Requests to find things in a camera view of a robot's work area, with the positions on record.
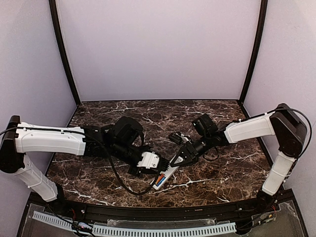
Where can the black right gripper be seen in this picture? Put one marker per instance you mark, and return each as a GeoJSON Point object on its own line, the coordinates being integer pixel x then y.
{"type": "Point", "coordinates": [190, 153]}

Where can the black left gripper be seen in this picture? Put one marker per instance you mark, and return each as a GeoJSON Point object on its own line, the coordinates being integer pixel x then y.
{"type": "Point", "coordinates": [138, 169]}

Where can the orange AA battery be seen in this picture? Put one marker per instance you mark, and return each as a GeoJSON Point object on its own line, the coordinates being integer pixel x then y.
{"type": "Point", "coordinates": [161, 177]}

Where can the white remote control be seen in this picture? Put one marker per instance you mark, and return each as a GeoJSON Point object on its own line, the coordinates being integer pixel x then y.
{"type": "Point", "coordinates": [168, 173]}

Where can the blue AA battery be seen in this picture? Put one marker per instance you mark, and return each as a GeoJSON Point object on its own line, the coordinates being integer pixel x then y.
{"type": "Point", "coordinates": [158, 183]}

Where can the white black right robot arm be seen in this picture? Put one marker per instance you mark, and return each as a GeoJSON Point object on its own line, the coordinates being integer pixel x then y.
{"type": "Point", "coordinates": [289, 127]}

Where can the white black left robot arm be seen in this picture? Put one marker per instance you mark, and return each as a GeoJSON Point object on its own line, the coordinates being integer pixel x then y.
{"type": "Point", "coordinates": [123, 140]}

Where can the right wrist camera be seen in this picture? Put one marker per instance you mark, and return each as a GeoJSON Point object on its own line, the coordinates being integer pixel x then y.
{"type": "Point", "coordinates": [179, 138]}

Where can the black front rail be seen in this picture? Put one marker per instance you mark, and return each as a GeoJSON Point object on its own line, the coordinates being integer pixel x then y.
{"type": "Point", "coordinates": [239, 211]}

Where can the white slotted cable duct left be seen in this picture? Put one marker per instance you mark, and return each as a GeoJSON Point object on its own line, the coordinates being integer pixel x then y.
{"type": "Point", "coordinates": [52, 220]}

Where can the black right frame post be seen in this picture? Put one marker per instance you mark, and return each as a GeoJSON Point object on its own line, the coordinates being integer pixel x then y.
{"type": "Point", "coordinates": [255, 50]}

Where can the black frame post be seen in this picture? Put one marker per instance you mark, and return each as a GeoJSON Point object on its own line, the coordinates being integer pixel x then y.
{"type": "Point", "coordinates": [255, 50]}
{"type": "Point", "coordinates": [62, 51]}

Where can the black left frame post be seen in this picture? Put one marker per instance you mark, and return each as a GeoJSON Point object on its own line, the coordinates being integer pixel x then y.
{"type": "Point", "coordinates": [62, 51]}

